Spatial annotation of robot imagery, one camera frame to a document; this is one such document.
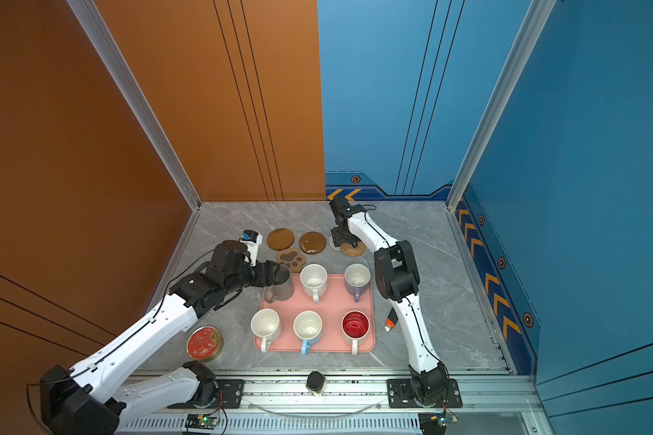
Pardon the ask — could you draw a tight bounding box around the aluminium front rail frame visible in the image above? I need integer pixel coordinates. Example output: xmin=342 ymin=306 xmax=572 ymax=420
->
xmin=119 ymin=371 xmax=553 ymax=434

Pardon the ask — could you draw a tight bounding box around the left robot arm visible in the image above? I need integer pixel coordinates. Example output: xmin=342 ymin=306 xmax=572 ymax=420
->
xmin=38 ymin=240 xmax=291 ymax=434

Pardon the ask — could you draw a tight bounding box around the left circuit board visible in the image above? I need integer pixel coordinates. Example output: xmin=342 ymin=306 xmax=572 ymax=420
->
xmin=184 ymin=413 xmax=221 ymax=433

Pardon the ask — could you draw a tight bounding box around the cork paw-shaped coaster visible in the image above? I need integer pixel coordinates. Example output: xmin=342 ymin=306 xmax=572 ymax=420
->
xmin=277 ymin=248 xmax=307 ymax=274

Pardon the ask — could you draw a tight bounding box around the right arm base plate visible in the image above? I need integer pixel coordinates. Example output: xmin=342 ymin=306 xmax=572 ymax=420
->
xmin=386 ymin=379 xmax=464 ymax=409

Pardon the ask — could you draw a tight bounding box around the brown coaster with scratches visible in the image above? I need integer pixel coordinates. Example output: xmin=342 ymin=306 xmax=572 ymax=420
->
xmin=299 ymin=231 xmax=328 ymax=255

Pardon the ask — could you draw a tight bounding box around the woven rattan round coaster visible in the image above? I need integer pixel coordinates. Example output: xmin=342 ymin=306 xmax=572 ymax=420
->
xmin=339 ymin=241 xmax=366 ymax=257

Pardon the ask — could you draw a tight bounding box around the white mug front left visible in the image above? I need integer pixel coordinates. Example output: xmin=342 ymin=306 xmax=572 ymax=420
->
xmin=250 ymin=308 xmax=282 ymax=353

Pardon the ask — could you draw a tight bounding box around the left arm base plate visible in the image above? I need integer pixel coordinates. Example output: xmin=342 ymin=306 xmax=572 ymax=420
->
xmin=168 ymin=379 xmax=245 ymax=410

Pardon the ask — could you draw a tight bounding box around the pink plastic tray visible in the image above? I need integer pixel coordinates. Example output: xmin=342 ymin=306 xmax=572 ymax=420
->
xmin=253 ymin=274 xmax=375 ymax=355

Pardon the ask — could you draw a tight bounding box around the plain brown round coaster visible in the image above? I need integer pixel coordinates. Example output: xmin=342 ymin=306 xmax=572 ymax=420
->
xmin=267 ymin=228 xmax=295 ymax=251

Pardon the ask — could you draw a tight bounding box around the red mug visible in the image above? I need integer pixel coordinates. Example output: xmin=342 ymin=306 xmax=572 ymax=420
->
xmin=340 ymin=310 xmax=371 ymax=355

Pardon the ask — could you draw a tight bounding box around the white mug back middle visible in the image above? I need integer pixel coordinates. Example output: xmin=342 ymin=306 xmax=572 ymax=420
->
xmin=300 ymin=264 xmax=328 ymax=304

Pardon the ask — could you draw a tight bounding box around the right circuit board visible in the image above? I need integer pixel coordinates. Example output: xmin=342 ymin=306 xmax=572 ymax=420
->
xmin=418 ymin=413 xmax=458 ymax=435

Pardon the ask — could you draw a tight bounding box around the purple mug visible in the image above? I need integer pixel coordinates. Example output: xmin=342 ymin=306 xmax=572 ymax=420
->
xmin=344 ymin=264 xmax=371 ymax=303

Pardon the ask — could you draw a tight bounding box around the red round tin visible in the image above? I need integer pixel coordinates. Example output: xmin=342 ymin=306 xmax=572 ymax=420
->
xmin=186 ymin=326 xmax=224 ymax=362

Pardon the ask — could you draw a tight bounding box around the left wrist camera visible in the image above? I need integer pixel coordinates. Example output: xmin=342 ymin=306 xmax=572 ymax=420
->
xmin=239 ymin=230 xmax=263 ymax=266

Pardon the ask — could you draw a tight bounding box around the grey mug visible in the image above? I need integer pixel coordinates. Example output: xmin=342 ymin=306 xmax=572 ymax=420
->
xmin=264 ymin=269 xmax=295 ymax=304

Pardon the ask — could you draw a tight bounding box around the white mug blue handle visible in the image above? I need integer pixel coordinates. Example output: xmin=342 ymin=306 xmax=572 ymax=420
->
xmin=293 ymin=311 xmax=323 ymax=356

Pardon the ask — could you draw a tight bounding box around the white embroidered round coaster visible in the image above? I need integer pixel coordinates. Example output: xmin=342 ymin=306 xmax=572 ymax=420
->
xmin=328 ymin=235 xmax=339 ymax=250

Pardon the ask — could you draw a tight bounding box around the circuit board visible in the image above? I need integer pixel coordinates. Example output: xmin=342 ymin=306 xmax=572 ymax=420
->
xmin=418 ymin=413 xmax=458 ymax=435
xmin=184 ymin=413 xmax=221 ymax=433

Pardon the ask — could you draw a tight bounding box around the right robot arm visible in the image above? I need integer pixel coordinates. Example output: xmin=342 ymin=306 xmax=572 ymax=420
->
xmin=329 ymin=196 xmax=450 ymax=407

